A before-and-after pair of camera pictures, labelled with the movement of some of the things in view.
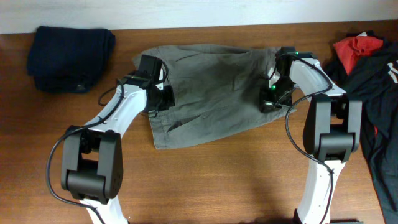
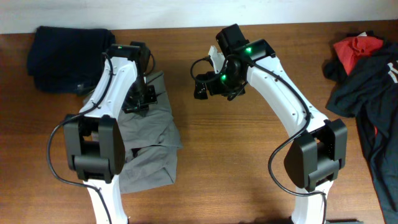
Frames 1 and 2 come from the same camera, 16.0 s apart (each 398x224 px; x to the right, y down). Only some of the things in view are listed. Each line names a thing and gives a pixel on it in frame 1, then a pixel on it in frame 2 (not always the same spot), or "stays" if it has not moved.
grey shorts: [216, 92] → [152, 142]
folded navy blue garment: [69, 60] stays
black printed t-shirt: [375, 79] stays
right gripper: [268, 105] → [215, 88]
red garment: [351, 48] stays
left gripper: [169, 100] → [130, 106]
